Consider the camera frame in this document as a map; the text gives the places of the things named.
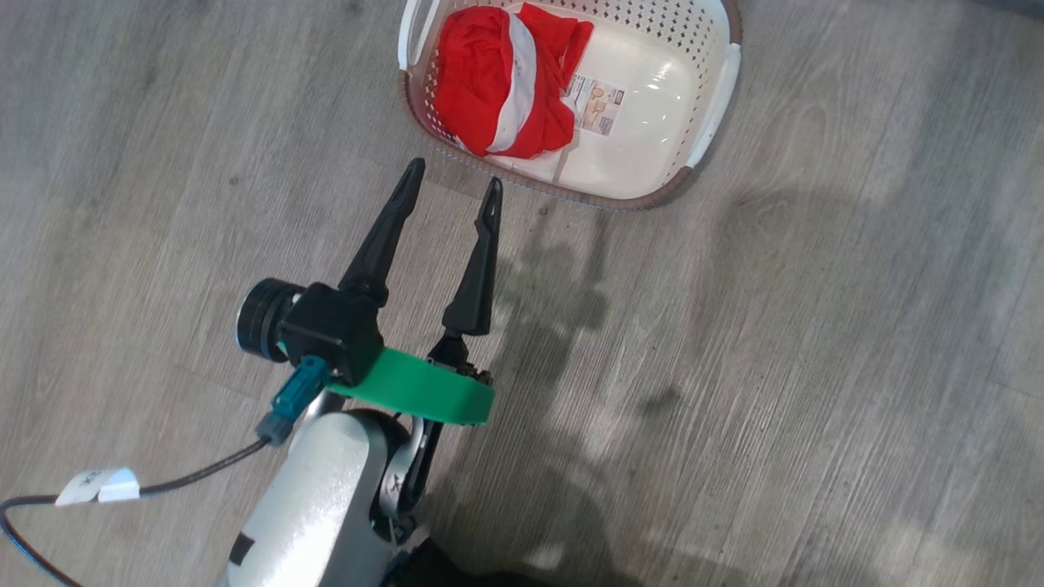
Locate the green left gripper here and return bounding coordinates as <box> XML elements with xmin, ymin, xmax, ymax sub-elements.
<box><xmin>326</xmin><ymin>157</ymin><xmax>504</xmax><ymax>427</ymax></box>

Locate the red and white garment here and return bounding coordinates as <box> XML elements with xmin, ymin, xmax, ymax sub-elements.
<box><xmin>432</xmin><ymin>2</ymin><xmax>595</xmax><ymax>160</ymax></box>

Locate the white perforated laundry basket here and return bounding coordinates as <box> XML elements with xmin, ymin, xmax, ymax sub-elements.
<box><xmin>397</xmin><ymin>0</ymin><xmax>744</xmax><ymax>211</ymax></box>

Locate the paper product label sticker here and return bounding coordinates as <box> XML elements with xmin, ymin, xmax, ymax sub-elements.
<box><xmin>567</xmin><ymin>73</ymin><xmax>625</xmax><ymax>137</ymax></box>

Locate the black cable with teal connector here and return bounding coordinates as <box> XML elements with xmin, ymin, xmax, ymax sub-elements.
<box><xmin>0</xmin><ymin>355</ymin><xmax>331</xmax><ymax>587</ymax></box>

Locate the white cable label tag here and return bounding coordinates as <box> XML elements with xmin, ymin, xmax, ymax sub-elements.
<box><xmin>55</xmin><ymin>467</ymin><xmax>141</xmax><ymax>506</ymax></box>

